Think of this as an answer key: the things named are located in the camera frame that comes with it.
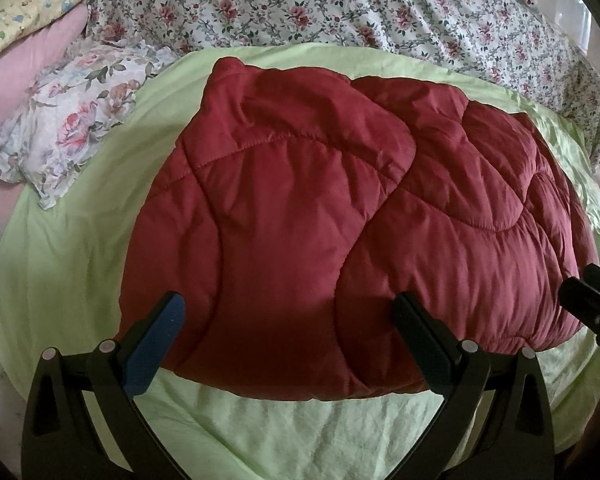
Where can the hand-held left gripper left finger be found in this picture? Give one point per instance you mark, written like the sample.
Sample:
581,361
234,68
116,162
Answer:
155,340

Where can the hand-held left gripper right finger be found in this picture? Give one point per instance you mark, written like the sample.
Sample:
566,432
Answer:
425,340

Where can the dark red quilted comforter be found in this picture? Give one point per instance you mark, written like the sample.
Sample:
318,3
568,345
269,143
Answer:
330,210

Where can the light green bedsheet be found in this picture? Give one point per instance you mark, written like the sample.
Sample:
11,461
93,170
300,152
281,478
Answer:
80,235

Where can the large-flower print pillow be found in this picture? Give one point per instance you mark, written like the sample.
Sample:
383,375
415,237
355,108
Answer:
80,110

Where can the pink pillow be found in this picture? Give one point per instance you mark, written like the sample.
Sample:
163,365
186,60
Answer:
30,60

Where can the small rose print duvet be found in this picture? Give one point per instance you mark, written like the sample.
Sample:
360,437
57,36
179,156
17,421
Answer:
330,5

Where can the yellow floral pillow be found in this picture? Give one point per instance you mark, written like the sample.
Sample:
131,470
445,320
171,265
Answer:
25,5

